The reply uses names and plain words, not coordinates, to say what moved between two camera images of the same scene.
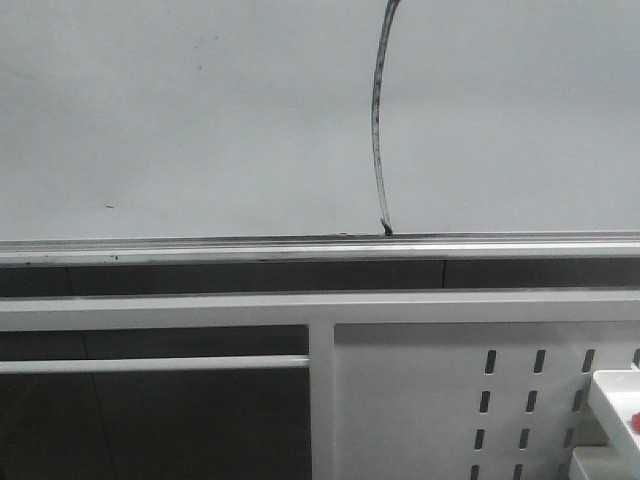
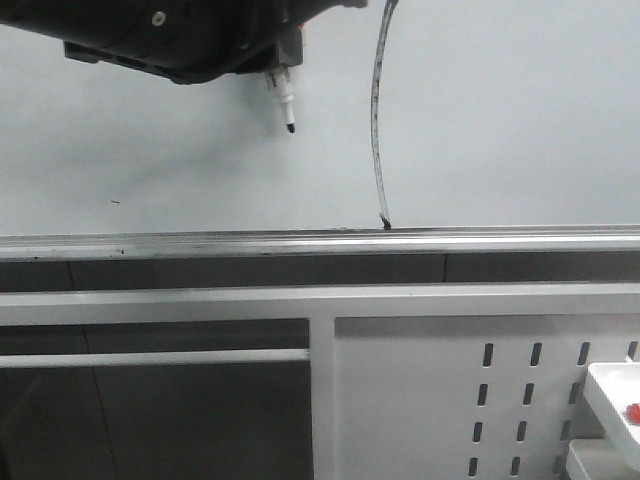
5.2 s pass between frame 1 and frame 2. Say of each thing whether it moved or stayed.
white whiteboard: stayed
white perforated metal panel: stayed
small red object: moved
